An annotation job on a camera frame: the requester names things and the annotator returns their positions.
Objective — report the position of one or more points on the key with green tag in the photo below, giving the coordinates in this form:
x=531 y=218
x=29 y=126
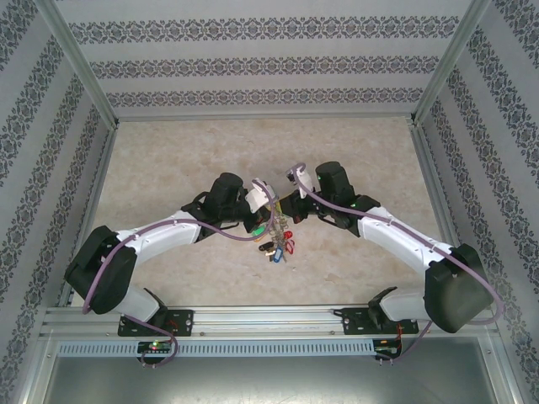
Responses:
x=259 y=231

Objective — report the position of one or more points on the silver perforated keyring disc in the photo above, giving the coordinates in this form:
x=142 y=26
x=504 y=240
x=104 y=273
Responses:
x=278 y=235

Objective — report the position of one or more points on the key with black head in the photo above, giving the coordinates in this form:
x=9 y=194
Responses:
x=265 y=247

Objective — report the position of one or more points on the red key tag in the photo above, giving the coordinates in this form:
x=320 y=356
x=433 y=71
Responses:
x=288 y=234

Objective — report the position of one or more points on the key with red tag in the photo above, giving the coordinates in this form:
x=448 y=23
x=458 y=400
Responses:
x=289 y=247

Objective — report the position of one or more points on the key with blue tag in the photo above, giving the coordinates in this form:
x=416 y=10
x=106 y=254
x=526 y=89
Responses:
x=276 y=256

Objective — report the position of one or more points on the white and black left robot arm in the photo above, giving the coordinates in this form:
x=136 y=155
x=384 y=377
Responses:
x=160 y=235

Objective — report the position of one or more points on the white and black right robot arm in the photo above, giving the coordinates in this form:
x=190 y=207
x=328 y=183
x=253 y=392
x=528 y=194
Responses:
x=396 y=235

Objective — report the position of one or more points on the circuit board with green light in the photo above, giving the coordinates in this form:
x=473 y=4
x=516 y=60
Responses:
x=156 y=347

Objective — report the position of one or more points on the grey sheet metal panel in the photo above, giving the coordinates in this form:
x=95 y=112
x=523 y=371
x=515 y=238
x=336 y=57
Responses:
x=269 y=383

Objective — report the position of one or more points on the small circuit board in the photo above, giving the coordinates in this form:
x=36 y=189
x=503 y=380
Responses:
x=387 y=350

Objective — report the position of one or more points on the aluminium back rail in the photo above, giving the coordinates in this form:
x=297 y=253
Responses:
x=337 y=118

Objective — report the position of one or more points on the aluminium side rail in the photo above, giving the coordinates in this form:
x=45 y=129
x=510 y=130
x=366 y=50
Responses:
x=94 y=202
x=433 y=189

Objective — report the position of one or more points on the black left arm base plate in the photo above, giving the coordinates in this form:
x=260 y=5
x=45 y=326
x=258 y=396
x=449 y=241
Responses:
x=183 y=322

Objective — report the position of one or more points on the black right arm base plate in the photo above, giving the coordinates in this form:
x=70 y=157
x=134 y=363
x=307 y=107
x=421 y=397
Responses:
x=355 y=322

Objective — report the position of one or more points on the aluminium frame post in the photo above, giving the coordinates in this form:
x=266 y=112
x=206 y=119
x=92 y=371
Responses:
x=449 y=63
x=80 y=63

